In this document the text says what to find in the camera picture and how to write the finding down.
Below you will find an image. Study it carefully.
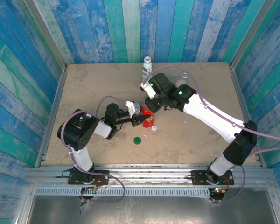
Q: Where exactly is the aluminium corner post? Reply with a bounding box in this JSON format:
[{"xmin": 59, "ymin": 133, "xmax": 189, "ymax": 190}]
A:
[
  {"xmin": 23, "ymin": 0, "xmax": 68, "ymax": 70},
  {"xmin": 230, "ymin": 0, "xmax": 280, "ymax": 68}
]

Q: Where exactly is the shiny metal panel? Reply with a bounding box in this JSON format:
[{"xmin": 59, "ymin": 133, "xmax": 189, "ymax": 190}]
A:
[{"xmin": 14, "ymin": 186, "xmax": 280, "ymax": 224}]

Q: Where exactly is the small circuit board with LEDs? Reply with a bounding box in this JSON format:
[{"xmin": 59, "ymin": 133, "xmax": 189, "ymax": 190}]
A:
[
  {"xmin": 80, "ymin": 185, "xmax": 101, "ymax": 196},
  {"xmin": 210, "ymin": 186, "xmax": 227, "ymax": 194}
]

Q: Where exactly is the red label tea bottle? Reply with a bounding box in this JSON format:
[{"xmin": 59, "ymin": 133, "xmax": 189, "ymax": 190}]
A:
[{"xmin": 141, "ymin": 104, "xmax": 154, "ymax": 128}]

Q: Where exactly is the clear plastic piece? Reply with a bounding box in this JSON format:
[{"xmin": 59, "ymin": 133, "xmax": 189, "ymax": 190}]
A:
[{"xmin": 79, "ymin": 198, "xmax": 95, "ymax": 215}]

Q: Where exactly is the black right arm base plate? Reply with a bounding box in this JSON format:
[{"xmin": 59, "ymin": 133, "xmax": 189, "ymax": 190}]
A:
[{"xmin": 191, "ymin": 170, "xmax": 234, "ymax": 186}]

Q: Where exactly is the aluminium front rail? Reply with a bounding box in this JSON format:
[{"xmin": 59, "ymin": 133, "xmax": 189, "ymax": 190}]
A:
[{"xmin": 27, "ymin": 164, "xmax": 275, "ymax": 187}]

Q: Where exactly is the slotted grey cable duct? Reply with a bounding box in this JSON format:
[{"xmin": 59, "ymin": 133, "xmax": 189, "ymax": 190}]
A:
[{"xmin": 35, "ymin": 188, "xmax": 210, "ymax": 197}]

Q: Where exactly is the black round foot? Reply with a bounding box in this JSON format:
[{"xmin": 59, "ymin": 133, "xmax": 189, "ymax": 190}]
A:
[{"xmin": 211, "ymin": 193, "xmax": 226, "ymax": 203}]

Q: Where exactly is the clear red label bottle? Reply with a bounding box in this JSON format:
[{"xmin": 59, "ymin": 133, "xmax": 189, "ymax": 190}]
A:
[{"xmin": 176, "ymin": 71, "xmax": 189, "ymax": 87}]

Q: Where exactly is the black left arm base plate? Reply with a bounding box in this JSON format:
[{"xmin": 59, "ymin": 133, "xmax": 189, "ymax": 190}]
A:
[{"xmin": 68, "ymin": 169, "xmax": 110, "ymax": 185}]

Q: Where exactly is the white green label bottle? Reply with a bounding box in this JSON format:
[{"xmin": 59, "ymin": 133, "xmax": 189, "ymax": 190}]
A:
[{"xmin": 142, "ymin": 56, "xmax": 153, "ymax": 82}]

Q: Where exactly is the aluminium table side rail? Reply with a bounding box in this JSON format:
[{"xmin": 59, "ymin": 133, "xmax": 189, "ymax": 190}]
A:
[
  {"xmin": 230, "ymin": 65, "xmax": 266, "ymax": 168},
  {"xmin": 35, "ymin": 66, "xmax": 68, "ymax": 168}
]

